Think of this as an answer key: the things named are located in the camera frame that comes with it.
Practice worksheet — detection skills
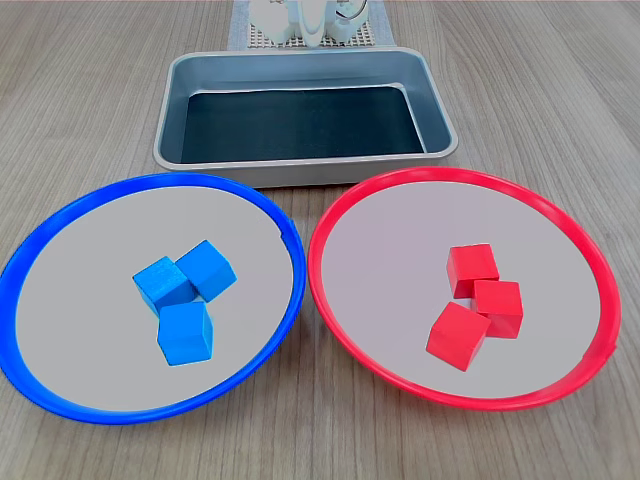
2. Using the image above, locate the small blue cube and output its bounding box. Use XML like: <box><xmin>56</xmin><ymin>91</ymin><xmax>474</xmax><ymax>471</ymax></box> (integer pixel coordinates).
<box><xmin>132</xmin><ymin>255</ymin><xmax>197</xmax><ymax>317</ymax></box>
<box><xmin>174</xmin><ymin>239</ymin><xmax>238</xmax><ymax>303</ymax></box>
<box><xmin>156</xmin><ymin>300</ymin><xmax>215</xmax><ymax>367</ymax></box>

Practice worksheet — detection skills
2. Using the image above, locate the small red cube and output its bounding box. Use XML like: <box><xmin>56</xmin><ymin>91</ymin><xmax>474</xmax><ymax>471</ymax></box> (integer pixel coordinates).
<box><xmin>470</xmin><ymin>279</ymin><xmax>525</xmax><ymax>340</ymax></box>
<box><xmin>425</xmin><ymin>301</ymin><xmax>493</xmax><ymax>373</ymax></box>
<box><xmin>445</xmin><ymin>243</ymin><xmax>501</xmax><ymax>300</ymax></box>

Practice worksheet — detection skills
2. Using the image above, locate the black tray mat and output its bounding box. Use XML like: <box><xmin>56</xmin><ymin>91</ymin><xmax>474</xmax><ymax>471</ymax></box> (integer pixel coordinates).
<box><xmin>180</xmin><ymin>85</ymin><xmax>426</xmax><ymax>165</ymax></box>

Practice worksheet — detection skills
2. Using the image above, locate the steel baking tray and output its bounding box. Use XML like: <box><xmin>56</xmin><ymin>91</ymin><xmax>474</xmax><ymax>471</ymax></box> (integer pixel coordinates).
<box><xmin>152</xmin><ymin>47</ymin><xmax>460</xmax><ymax>189</ymax></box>

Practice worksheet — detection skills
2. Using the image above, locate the blue-rimmed white plate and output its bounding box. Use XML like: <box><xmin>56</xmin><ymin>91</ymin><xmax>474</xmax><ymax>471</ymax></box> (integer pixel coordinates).
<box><xmin>0</xmin><ymin>172</ymin><xmax>307</xmax><ymax>426</ymax></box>

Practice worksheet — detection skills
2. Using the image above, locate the red-rimmed white plate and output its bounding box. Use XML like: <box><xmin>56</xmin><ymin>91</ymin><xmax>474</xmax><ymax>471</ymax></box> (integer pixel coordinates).
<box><xmin>305</xmin><ymin>167</ymin><xmax>621</xmax><ymax>415</ymax></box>

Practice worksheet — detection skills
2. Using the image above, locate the pale perforated base plate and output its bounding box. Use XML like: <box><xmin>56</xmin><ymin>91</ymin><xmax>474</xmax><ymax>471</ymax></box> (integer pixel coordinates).
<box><xmin>248</xmin><ymin>19</ymin><xmax>377</xmax><ymax>50</ymax></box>

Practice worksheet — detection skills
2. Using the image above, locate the thin grey wire loop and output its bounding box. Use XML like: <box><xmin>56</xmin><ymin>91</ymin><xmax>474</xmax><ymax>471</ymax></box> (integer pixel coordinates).
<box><xmin>335</xmin><ymin>0</ymin><xmax>370</xmax><ymax>22</ymax></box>

